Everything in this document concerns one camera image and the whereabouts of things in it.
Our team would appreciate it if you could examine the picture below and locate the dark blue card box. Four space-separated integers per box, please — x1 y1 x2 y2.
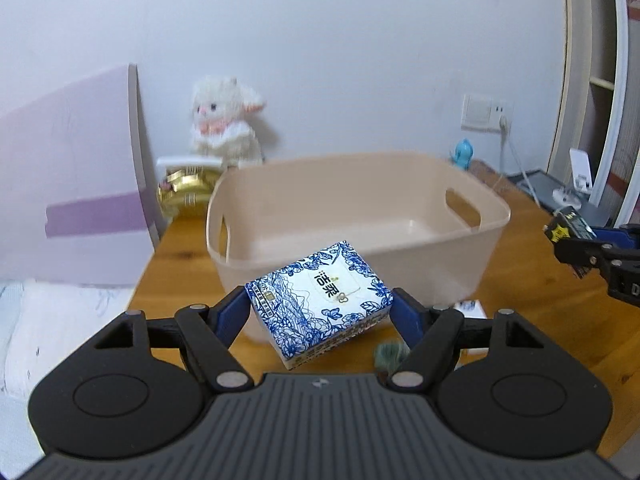
542 205 599 280

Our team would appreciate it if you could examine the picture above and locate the blue white tissue pack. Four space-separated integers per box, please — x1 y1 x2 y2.
245 240 393 370

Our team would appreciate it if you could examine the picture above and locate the green plaid scrunchie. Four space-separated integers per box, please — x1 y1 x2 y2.
374 340 410 375

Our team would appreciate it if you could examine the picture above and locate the white phone stand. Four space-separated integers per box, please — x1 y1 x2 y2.
552 148 593 210

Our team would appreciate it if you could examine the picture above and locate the grey laptop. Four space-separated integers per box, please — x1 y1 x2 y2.
509 169 612 228

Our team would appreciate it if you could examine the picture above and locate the beige plastic storage basket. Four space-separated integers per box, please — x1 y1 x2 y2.
206 152 511 306

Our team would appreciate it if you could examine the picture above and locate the wooden bookshelf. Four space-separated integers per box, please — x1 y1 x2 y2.
548 0 639 226

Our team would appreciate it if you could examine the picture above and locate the gold foil gift bag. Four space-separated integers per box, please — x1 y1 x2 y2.
156 155 224 219

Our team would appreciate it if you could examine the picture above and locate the blue dinosaur figurine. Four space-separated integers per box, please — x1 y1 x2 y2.
450 139 474 170

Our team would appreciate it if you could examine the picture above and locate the lilac bed headboard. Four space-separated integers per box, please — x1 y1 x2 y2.
1 65 160 286

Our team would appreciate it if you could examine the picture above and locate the white plush lamb toy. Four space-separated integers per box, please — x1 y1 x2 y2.
191 76 266 167

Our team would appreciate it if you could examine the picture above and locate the white plug and cable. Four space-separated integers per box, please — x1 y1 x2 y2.
498 115 544 206

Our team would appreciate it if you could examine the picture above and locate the white wall switch socket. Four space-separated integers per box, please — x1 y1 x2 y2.
460 94 513 133

